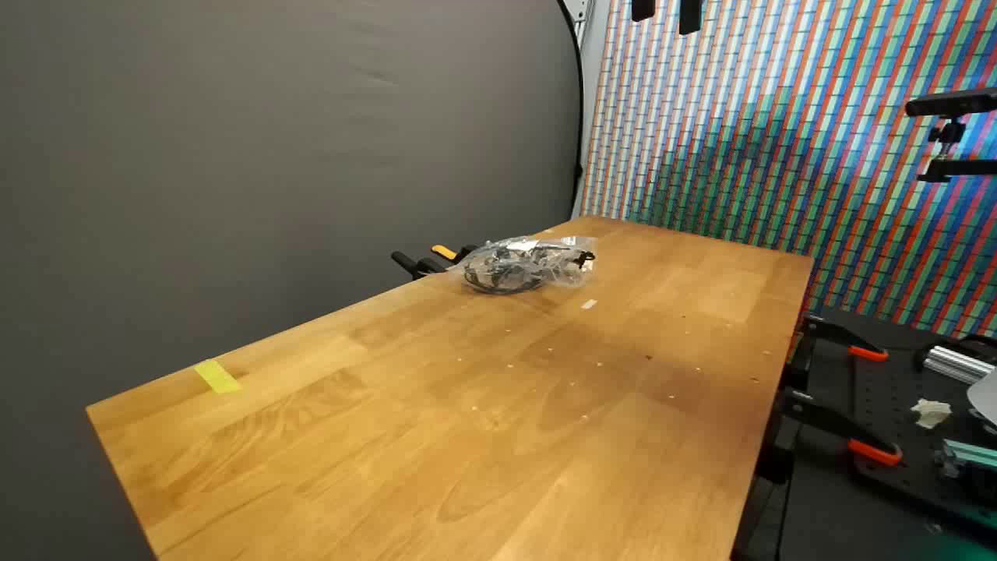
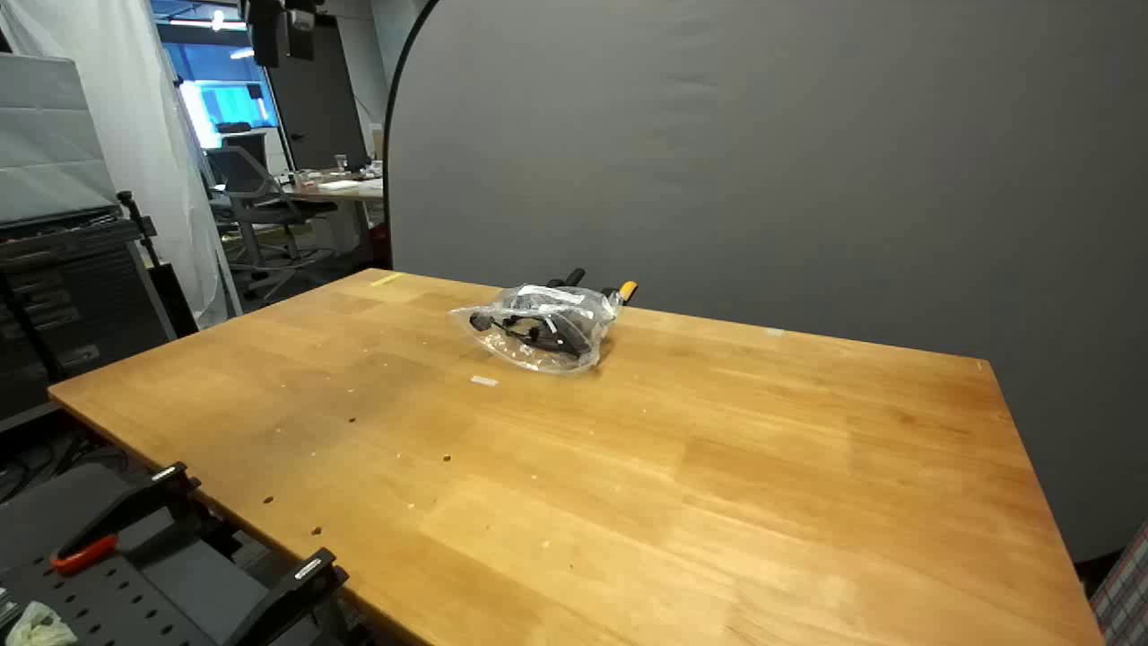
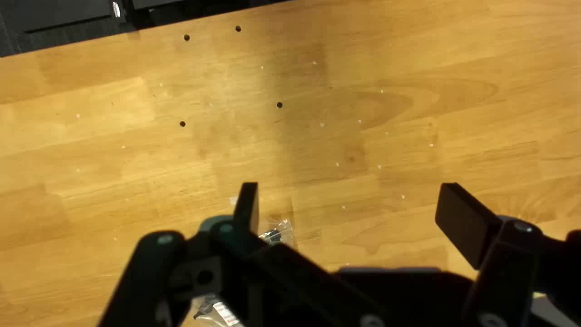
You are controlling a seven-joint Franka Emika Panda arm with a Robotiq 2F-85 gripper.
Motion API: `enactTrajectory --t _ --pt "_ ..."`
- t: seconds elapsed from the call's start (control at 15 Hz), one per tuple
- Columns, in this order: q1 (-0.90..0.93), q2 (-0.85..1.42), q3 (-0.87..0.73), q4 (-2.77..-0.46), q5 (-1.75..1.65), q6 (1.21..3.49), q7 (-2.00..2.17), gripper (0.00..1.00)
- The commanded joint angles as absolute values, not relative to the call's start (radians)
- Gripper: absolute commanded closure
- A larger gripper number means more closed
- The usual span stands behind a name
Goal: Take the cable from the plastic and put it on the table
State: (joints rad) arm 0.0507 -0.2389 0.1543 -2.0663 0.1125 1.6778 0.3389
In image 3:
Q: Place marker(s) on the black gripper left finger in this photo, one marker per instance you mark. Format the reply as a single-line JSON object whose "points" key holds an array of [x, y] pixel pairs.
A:
{"points": [[260, 284]]}

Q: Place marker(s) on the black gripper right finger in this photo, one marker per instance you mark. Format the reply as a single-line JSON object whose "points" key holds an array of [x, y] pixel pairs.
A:
{"points": [[514, 260]]}

